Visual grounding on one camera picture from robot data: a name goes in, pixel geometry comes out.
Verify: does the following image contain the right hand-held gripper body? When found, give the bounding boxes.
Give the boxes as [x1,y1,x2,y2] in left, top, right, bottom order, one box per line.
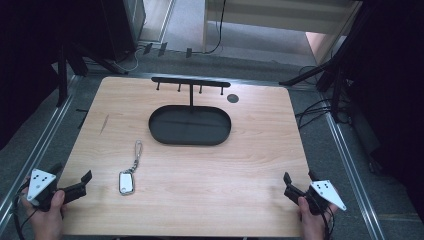
[305,180,347,216]

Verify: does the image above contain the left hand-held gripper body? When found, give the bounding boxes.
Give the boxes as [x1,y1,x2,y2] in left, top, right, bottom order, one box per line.
[25,168,67,213]

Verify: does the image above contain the person's right hand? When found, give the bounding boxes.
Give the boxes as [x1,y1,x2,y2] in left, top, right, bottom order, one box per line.
[297,196,336,240]

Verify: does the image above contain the person's left hand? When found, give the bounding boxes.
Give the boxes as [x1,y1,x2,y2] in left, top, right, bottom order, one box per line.
[19,189,67,240]

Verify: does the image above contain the black metal stand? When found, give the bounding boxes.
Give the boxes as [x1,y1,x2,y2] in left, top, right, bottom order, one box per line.
[279,3,372,124]
[55,41,129,108]

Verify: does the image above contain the black key holder with tray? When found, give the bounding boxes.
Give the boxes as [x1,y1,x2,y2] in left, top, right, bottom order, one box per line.
[148,76,233,147]

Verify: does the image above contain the dark cabinet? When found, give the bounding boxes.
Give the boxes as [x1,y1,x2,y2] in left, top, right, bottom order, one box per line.
[99,0,148,62]

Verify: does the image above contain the aluminium floor rail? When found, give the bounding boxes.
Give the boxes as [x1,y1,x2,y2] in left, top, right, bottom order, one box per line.
[323,111,388,240]
[0,75,81,232]

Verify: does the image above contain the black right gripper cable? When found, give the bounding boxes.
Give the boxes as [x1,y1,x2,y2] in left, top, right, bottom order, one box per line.
[316,196,336,240]

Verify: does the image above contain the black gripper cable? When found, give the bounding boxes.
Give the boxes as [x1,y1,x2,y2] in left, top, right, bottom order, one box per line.
[11,179,38,240]
[316,196,336,240]

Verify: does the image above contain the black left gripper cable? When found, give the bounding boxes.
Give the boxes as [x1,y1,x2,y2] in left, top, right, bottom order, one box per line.
[11,179,38,240]

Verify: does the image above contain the keychain with white tag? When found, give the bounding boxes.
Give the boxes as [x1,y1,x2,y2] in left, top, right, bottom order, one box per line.
[118,139,144,197]

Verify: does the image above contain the black floor cables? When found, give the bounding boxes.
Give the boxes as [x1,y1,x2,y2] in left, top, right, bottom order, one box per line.
[294,64,352,130]

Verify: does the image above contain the white floor cable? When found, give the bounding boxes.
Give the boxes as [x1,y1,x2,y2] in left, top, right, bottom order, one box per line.
[112,47,143,73]

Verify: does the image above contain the white furniture frame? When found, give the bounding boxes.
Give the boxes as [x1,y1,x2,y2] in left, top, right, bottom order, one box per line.
[202,0,363,65]

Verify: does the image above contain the black hanging cable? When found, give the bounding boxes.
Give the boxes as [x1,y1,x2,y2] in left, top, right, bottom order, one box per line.
[201,0,228,55]

